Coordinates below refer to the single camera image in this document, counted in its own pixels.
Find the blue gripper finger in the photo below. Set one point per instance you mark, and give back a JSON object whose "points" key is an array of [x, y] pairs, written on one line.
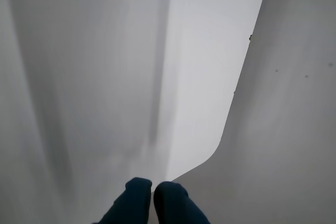
{"points": [[131, 203], [173, 205]]}

